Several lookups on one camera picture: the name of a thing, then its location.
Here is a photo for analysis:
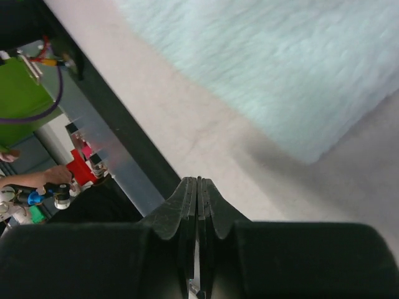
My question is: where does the light green towel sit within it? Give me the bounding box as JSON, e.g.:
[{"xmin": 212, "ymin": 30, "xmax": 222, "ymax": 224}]
[{"xmin": 117, "ymin": 1, "xmax": 398, "ymax": 163}]

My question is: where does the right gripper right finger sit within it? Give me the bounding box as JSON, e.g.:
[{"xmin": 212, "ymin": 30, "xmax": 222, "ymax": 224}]
[{"xmin": 197, "ymin": 178, "xmax": 398, "ymax": 298}]

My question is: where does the green box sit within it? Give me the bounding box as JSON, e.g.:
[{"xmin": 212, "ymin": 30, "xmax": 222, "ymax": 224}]
[{"xmin": 1, "ymin": 58, "xmax": 62, "ymax": 150}]

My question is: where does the red plastic block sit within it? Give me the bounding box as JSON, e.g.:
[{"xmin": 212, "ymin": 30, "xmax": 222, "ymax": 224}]
[{"xmin": 66, "ymin": 149, "xmax": 98, "ymax": 186}]

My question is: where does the operator hand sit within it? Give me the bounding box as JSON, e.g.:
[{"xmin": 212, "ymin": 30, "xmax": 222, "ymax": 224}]
[{"xmin": 41, "ymin": 165, "xmax": 75, "ymax": 190}]

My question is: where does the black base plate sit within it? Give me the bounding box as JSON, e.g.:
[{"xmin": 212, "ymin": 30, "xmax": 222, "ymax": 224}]
[{"xmin": 1, "ymin": 1, "xmax": 180, "ymax": 200}]

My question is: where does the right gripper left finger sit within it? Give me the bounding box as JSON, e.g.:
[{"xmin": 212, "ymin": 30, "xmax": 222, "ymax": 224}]
[{"xmin": 1, "ymin": 178, "xmax": 197, "ymax": 298}]

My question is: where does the aluminium front rail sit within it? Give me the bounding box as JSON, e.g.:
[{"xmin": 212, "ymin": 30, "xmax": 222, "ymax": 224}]
[{"xmin": 44, "ymin": 70, "xmax": 165, "ymax": 216}]

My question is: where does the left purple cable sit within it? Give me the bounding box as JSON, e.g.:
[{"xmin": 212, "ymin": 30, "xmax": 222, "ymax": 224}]
[{"xmin": 0, "ymin": 64, "xmax": 65, "ymax": 125}]

